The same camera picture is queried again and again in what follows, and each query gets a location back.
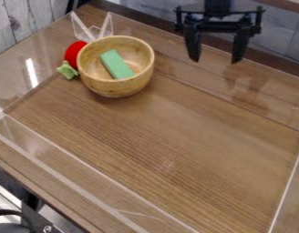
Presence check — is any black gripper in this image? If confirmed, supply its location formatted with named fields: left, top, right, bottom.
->
left=173, top=5, right=265, bottom=64

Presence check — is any light wooden bowl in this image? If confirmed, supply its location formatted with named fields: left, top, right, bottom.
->
left=76, top=35, right=156, bottom=98

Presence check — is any green rectangular block stick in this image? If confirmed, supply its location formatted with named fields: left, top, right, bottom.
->
left=100, top=50, right=134, bottom=79

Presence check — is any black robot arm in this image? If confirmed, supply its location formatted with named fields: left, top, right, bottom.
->
left=173, top=0, right=265, bottom=64

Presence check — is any red plush strawberry toy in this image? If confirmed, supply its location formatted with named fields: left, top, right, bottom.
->
left=57, top=41, right=88, bottom=80

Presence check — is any black table clamp mount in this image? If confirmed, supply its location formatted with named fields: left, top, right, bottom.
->
left=21, top=203, right=63, bottom=233

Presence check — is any black cable loop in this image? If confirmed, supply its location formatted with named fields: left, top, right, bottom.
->
left=0, top=208, right=31, bottom=233

